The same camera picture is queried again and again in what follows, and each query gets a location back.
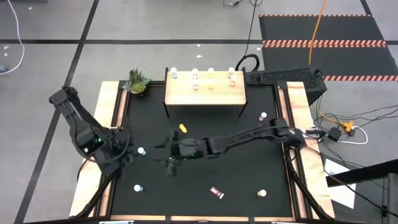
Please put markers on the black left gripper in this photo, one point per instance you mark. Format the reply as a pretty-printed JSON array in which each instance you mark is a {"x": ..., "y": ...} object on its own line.
[{"x": 115, "y": 157}]

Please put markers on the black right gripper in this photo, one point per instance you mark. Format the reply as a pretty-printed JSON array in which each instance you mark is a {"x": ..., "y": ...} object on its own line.
[{"x": 186, "y": 148}]

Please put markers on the teal pill bottle white cap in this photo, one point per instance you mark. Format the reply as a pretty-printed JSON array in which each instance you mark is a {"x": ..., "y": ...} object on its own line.
[
  {"x": 140, "y": 150},
  {"x": 137, "y": 187}
]

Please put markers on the orange pill bottle white cap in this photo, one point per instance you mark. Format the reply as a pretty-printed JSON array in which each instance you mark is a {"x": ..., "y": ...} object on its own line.
[
  {"x": 216, "y": 193},
  {"x": 233, "y": 79},
  {"x": 231, "y": 70}
]

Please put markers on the pink pill bottle white cap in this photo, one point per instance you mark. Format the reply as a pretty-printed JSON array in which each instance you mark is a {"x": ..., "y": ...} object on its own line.
[
  {"x": 194, "y": 70},
  {"x": 263, "y": 114},
  {"x": 195, "y": 87}
]

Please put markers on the blue pill bottle white cap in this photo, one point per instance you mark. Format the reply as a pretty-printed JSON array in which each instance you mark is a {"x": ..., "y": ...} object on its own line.
[{"x": 173, "y": 70}]

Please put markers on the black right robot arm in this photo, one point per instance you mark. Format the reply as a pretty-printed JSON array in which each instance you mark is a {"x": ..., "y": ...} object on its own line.
[{"x": 248, "y": 135}]

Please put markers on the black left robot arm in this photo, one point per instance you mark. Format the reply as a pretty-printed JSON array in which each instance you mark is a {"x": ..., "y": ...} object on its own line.
[{"x": 77, "y": 121}]

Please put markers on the wooden shelf with black legs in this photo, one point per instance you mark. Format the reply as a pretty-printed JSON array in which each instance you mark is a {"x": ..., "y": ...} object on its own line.
[{"x": 199, "y": 96}]

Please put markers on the small yellow object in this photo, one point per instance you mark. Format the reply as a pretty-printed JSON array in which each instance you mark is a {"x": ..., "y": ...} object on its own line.
[{"x": 183, "y": 128}]

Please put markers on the potted succulent plant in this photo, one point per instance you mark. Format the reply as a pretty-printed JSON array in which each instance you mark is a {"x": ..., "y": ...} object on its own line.
[{"x": 138, "y": 87}]

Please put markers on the black perforated computer case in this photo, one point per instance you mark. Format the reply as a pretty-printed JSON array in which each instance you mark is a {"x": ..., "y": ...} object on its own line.
[{"x": 286, "y": 75}]

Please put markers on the black power adapter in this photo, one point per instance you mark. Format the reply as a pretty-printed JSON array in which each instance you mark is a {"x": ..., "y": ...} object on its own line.
[{"x": 334, "y": 134}]

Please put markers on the white paper sheet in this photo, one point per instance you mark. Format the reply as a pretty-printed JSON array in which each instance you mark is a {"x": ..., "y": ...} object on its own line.
[{"x": 342, "y": 193}]

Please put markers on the black beam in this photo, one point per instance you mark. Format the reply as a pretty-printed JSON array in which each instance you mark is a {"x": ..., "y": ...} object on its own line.
[{"x": 367, "y": 172}]

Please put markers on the black hazard-striped floor mat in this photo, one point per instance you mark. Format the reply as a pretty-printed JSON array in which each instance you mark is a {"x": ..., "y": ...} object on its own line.
[{"x": 342, "y": 28}]

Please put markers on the grey post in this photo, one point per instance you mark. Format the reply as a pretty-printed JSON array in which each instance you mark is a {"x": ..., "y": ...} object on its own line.
[{"x": 392, "y": 199}]

